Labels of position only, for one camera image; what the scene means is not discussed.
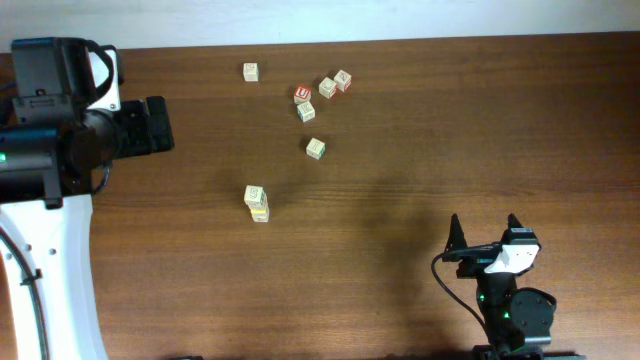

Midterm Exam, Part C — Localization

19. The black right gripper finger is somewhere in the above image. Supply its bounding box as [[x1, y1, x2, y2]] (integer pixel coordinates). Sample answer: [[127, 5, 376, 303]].
[[445, 213, 468, 250], [502, 213, 524, 238]]

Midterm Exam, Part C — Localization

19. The wooden J letter block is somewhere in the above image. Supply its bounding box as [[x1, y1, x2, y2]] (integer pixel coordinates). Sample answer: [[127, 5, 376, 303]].
[[244, 185, 268, 210]]

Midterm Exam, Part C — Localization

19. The wooden I letter block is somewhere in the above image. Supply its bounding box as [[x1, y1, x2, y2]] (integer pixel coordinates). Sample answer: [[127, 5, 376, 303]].
[[251, 207, 270, 222]]

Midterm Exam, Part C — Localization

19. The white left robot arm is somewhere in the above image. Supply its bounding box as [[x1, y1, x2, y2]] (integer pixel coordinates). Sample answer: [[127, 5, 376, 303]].
[[1, 37, 174, 359]]

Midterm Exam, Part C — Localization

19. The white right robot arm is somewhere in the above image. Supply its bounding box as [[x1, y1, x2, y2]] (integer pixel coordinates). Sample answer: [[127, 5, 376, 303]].
[[439, 214, 557, 359]]

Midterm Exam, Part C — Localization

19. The plain wooden block far left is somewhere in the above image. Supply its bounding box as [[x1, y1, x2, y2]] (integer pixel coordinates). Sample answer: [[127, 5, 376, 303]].
[[243, 63, 259, 82]]

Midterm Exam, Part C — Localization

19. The plain wooden block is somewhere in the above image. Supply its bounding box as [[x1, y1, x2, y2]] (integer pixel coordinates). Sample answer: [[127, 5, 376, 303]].
[[243, 63, 259, 82], [306, 138, 326, 160]]

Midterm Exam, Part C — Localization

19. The red U letter block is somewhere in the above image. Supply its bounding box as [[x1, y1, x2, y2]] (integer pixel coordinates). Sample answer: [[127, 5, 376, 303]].
[[293, 86, 312, 105]]

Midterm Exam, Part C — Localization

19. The wooden block blue side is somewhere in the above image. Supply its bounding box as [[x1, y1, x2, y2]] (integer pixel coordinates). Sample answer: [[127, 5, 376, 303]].
[[297, 101, 316, 122]]

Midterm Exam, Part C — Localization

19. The plain wooden block centre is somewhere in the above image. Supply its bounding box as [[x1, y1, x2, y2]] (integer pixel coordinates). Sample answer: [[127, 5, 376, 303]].
[[306, 138, 326, 160]]

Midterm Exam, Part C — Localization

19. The wooden block red circle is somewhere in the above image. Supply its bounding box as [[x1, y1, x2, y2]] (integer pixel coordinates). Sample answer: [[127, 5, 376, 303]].
[[318, 77, 337, 99]]

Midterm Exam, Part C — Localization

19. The wooden block red edge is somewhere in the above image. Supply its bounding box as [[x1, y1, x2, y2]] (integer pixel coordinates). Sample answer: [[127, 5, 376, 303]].
[[334, 70, 352, 92]]

